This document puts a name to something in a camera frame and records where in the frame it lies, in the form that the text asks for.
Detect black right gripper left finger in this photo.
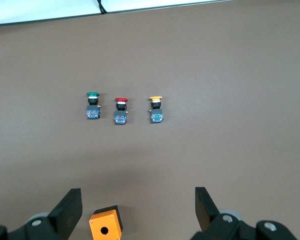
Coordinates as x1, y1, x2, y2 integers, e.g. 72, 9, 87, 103
0, 188, 83, 240

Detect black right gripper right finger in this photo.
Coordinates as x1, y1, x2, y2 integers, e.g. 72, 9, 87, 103
189, 186, 300, 240

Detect red mushroom push button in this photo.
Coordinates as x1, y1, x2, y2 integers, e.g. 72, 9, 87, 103
113, 97, 129, 125

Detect yellow mushroom push button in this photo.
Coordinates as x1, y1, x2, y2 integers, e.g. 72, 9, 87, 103
148, 95, 164, 125

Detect orange button enclosure box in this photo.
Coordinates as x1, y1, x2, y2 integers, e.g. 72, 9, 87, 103
88, 205, 124, 240

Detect white table edge rail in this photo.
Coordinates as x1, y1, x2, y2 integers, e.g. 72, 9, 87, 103
0, 0, 227, 28

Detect black table edge cable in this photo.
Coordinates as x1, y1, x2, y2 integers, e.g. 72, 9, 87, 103
96, 0, 109, 14

